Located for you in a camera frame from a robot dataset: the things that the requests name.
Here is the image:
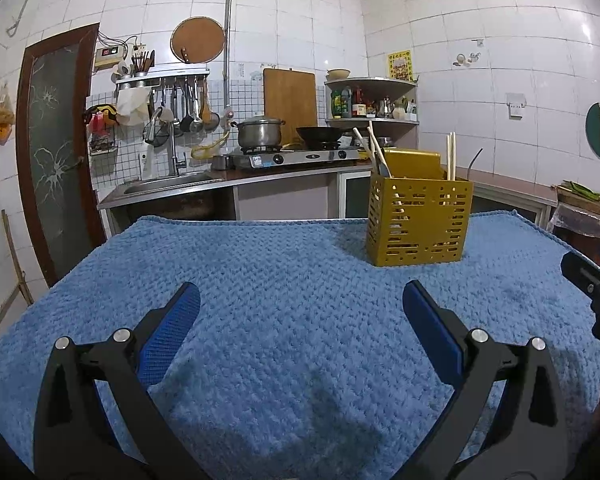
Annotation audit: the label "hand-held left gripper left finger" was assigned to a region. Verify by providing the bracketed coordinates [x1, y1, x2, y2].
[32, 281, 211, 480]

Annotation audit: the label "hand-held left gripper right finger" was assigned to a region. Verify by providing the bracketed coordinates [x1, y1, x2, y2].
[402, 280, 568, 480]

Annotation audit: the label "yellow slotted utensil holder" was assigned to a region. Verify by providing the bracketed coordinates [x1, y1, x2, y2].
[365, 148, 474, 267]

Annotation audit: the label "dark metal spoon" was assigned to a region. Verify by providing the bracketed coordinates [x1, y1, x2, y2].
[466, 148, 484, 182]

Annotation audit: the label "side table with plastic cover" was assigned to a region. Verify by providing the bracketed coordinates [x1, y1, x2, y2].
[547, 182, 600, 266]

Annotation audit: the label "green vegetables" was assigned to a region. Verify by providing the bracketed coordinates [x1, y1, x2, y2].
[560, 180, 600, 201]

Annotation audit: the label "blue fleece blanket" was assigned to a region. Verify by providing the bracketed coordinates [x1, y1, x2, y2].
[0, 210, 600, 480]

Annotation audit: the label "steel sink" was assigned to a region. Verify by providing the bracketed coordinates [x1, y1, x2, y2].
[122, 172, 226, 195]

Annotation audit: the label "wooden stick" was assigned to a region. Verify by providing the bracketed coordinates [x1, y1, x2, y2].
[0, 210, 33, 306]

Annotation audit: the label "kitchen counter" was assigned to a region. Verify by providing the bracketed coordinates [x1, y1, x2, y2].
[96, 160, 558, 241]

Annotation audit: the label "brown door with frosted glass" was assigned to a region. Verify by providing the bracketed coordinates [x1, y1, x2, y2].
[16, 22, 106, 286]

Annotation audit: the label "metal ladle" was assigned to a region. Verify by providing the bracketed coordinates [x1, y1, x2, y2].
[189, 80, 204, 134]

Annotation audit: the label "steel pot with lid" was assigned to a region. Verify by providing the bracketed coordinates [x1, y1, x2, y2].
[230, 116, 287, 150]

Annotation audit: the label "steel gas stove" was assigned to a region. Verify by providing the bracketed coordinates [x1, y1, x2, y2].
[230, 144, 363, 171]

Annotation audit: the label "wooden spatula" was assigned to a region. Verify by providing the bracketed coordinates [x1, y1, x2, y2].
[200, 77, 221, 131]

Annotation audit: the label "red and yellow gloves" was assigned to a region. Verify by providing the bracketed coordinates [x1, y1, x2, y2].
[83, 104, 121, 133]

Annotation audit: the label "black wok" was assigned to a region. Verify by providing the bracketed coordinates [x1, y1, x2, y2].
[296, 125, 353, 143]

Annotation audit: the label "white cloth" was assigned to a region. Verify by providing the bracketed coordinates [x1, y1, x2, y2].
[116, 89, 148, 126]

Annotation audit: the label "metal utensil rack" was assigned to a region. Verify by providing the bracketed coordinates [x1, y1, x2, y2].
[114, 65, 211, 92]

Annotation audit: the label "wooden cutting board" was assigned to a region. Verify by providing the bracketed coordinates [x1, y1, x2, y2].
[263, 67, 318, 133]

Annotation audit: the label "metal cutlery cup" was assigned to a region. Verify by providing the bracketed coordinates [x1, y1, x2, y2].
[130, 50, 156, 78]

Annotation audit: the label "cream power box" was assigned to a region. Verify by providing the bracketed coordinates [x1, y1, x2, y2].
[94, 46, 131, 72]

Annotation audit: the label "white wall socket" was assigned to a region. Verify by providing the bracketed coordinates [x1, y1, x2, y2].
[506, 92, 527, 120]

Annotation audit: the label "wire basket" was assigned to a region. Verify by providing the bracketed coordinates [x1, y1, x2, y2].
[89, 132, 118, 156]

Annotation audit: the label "white wall hook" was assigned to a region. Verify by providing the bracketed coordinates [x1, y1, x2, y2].
[452, 39, 483, 67]

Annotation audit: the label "corner wall shelf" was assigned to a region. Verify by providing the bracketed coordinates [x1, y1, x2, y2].
[324, 77, 421, 148]

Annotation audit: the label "yellow wall poster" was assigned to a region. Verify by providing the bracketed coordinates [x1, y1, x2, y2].
[386, 50, 413, 82]

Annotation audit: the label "grey wall pipe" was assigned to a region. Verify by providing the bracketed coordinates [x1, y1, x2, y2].
[223, 0, 236, 111]

